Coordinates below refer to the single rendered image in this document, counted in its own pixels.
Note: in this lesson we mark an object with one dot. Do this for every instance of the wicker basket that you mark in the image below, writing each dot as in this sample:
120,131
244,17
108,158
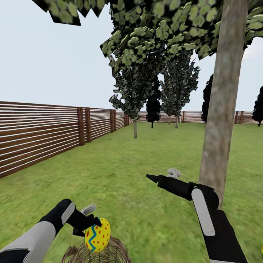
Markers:
116,242

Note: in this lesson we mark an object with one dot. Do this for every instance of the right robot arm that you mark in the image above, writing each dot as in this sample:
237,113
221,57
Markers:
219,235

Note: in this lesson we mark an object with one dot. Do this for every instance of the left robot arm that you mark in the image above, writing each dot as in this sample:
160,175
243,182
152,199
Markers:
32,246

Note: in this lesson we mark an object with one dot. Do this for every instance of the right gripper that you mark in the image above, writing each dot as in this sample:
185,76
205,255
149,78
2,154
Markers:
168,183

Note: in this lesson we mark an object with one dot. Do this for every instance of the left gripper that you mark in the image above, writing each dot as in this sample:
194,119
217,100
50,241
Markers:
85,222

